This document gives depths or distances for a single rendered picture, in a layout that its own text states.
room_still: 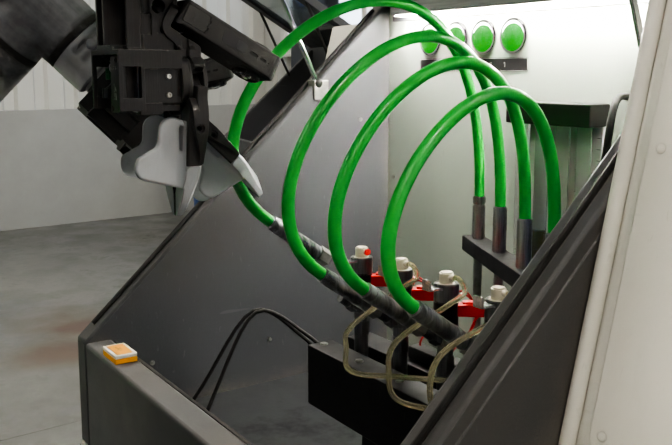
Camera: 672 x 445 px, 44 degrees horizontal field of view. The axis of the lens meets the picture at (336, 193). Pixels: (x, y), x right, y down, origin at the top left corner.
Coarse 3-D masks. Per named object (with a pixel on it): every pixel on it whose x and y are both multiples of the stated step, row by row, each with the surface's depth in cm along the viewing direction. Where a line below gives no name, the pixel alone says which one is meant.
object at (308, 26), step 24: (360, 0) 101; (384, 0) 103; (408, 0) 105; (312, 24) 98; (432, 24) 108; (288, 48) 96; (240, 96) 95; (240, 120) 94; (480, 120) 114; (480, 144) 114; (480, 168) 115; (240, 192) 95; (480, 192) 115; (264, 216) 97
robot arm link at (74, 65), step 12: (84, 36) 88; (96, 36) 88; (72, 48) 87; (84, 48) 88; (96, 48) 88; (60, 60) 88; (72, 60) 88; (84, 60) 88; (60, 72) 90; (72, 72) 88; (84, 72) 88; (72, 84) 90; (84, 84) 89
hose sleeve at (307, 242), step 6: (276, 222) 98; (282, 222) 99; (270, 228) 98; (276, 228) 98; (282, 228) 98; (276, 234) 99; (282, 234) 99; (300, 234) 100; (306, 240) 101; (306, 246) 101; (312, 246) 101; (318, 246) 102; (312, 252) 101; (318, 252) 102
